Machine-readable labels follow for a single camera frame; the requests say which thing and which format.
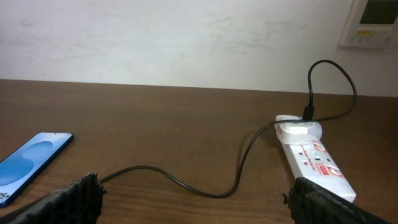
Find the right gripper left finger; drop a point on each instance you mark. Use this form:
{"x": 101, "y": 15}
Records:
{"x": 79, "y": 202}

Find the white charger plug adapter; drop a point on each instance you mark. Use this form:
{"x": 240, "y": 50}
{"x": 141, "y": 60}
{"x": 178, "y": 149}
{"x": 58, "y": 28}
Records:
{"x": 295, "y": 133}

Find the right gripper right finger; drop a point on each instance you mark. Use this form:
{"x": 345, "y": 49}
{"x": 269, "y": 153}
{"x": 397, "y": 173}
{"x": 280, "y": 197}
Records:
{"x": 309, "y": 203}

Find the white power strip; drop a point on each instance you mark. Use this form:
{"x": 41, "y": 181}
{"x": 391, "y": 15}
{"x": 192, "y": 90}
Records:
{"x": 313, "y": 162}

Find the blue Galaxy smartphone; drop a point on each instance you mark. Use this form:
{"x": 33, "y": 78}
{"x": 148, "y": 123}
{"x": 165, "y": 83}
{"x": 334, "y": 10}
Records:
{"x": 21, "y": 167}

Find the white wall control panel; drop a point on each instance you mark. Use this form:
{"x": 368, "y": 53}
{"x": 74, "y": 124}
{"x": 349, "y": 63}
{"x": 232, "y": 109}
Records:
{"x": 370, "y": 24}

